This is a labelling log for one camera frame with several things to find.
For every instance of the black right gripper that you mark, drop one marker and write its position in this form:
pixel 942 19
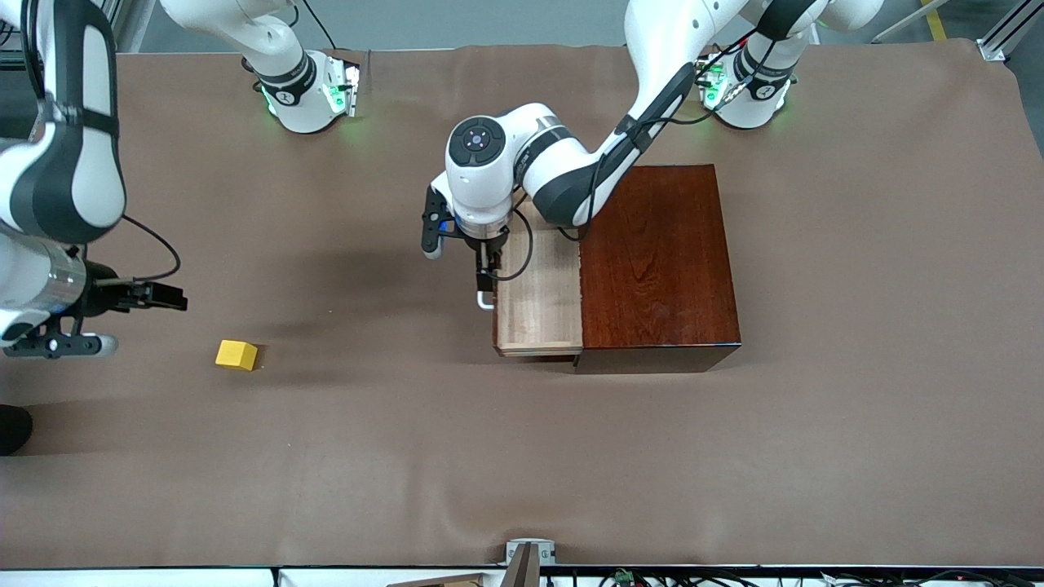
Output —
pixel 108 297

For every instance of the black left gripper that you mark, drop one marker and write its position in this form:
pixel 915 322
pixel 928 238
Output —
pixel 487 255

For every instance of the yellow wooden block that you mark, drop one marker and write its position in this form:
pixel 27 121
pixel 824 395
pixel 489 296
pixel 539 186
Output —
pixel 235 356

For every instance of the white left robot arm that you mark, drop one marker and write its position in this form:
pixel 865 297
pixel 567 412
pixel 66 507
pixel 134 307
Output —
pixel 481 187

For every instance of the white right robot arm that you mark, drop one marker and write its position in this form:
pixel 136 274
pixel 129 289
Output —
pixel 81 163

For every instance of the dark red wooden cabinet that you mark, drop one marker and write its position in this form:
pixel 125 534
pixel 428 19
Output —
pixel 669 277

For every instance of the black round object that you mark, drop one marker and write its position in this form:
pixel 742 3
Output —
pixel 12 430

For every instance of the brown table cover mat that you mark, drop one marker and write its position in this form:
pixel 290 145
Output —
pixel 326 448

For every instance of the brown wooden board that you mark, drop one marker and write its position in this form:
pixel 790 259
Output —
pixel 440 581

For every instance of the aluminium frame profile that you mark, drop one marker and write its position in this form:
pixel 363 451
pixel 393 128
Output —
pixel 999 41
pixel 134 24

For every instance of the grey metal bracket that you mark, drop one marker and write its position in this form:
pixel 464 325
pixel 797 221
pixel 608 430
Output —
pixel 545 551

